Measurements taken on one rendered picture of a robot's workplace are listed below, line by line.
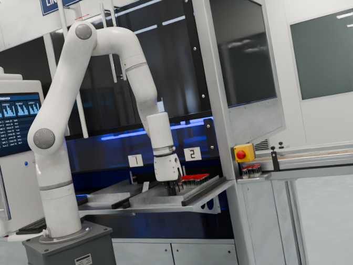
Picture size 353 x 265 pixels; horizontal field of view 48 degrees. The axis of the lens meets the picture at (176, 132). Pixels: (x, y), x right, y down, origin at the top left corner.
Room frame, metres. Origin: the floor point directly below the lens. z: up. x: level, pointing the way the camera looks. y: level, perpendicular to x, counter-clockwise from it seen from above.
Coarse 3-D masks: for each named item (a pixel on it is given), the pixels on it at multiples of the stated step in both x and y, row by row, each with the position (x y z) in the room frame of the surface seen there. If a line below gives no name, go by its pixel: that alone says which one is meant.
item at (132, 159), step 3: (129, 156) 2.07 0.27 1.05; (132, 156) 2.06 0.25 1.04; (135, 156) 2.05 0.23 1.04; (138, 156) 2.04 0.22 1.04; (129, 159) 2.07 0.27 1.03; (132, 159) 2.06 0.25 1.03; (135, 159) 2.05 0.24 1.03; (138, 159) 2.04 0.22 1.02; (141, 159) 2.03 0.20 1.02; (129, 162) 2.07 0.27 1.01; (132, 162) 2.06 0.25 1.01; (135, 162) 2.05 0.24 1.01; (138, 162) 2.04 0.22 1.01; (141, 162) 2.03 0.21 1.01; (132, 165) 2.06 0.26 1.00; (135, 165) 2.05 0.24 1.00; (138, 165) 2.04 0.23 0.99; (141, 165) 2.03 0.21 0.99
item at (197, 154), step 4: (188, 148) 1.89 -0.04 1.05; (192, 148) 1.88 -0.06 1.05; (196, 148) 1.87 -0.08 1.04; (184, 152) 1.90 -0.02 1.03; (188, 152) 1.89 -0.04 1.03; (192, 152) 1.88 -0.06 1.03; (196, 152) 1.87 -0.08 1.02; (188, 156) 1.89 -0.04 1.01; (192, 156) 1.88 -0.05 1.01; (196, 156) 1.87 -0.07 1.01; (200, 156) 1.86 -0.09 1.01; (188, 160) 1.89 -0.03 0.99
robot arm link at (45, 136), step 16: (80, 32) 1.38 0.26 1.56; (96, 32) 1.42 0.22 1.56; (64, 48) 1.40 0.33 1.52; (80, 48) 1.39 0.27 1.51; (64, 64) 1.42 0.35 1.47; (80, 64) 1.42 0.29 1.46; (64, 80) 1.42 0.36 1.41; (80, 80) 1.45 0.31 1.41; (48, 96) 1.41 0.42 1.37; (64, 96) 1.41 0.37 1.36; (48, 112) 1.38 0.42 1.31; (64, 112) 1.40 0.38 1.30; (32, 128) 1.35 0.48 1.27; (48, 128) 1.35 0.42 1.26; (64, 128) 1.38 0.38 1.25; (32, 144) 1.34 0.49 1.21; (48, 144) 1.34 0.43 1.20
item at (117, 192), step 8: (120, 184) 2.11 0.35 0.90; (128, 184) 2.17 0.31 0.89; (152, 184) 1.92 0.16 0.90; (96, 192) 1.95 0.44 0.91; (104, 192) 1.99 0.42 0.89; (112, 192) 2.02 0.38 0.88; (120, 192) 1.98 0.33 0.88; (128, 192) 1.77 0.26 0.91; (136, 192) 1.80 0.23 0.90; (88, 200) 1.89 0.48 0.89; (96, 200) 1.87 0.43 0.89; (104, 200) 1.84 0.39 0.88; (112, 200) 1.82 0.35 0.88
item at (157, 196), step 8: (216, 176) 1.76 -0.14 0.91; (208, 184) 1.68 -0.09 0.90; (144, 192) 1.71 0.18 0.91; (152, 192) 1.77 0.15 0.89; (160, 192) 1.80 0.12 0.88; (176, 192) 1.73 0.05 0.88; (184, 192) 1.70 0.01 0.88; (192, 192) 1.56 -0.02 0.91; (136, 200) 1.60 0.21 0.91; (144, 200) 1.58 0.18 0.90; (152, 200) 1.56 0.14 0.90; (160, 200) 1.55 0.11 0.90; (168, 200) 1.53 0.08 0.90; (176, 200) 1.51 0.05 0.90
